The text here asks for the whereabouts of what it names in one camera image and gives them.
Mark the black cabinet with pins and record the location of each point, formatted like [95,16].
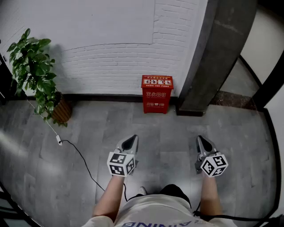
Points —
[5,79]

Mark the person's black shorts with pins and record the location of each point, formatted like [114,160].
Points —
[175,191]

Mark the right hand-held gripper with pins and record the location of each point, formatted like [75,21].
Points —
[214,165]

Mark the dark grey concrete pillar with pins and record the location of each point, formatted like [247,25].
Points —
[213,55]

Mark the black door frame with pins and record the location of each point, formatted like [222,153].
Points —
[269,82]

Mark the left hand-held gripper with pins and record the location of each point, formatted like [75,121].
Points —
[121,164]

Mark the person's white shoe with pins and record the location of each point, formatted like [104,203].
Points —
[143,190]

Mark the green leafy plant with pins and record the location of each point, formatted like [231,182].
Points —
[33,68]

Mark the red fire extinguisher box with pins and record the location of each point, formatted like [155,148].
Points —
[156,100]

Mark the person's right forearm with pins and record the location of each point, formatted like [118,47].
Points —
[210,195]

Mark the black metal railing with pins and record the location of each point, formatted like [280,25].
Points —
[13,208]

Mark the person's left forearm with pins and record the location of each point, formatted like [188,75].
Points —
[108,197]

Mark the person's white shirt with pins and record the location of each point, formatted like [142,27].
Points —
[155,212]

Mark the brown wooden plant pot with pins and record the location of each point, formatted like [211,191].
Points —
[63,110]

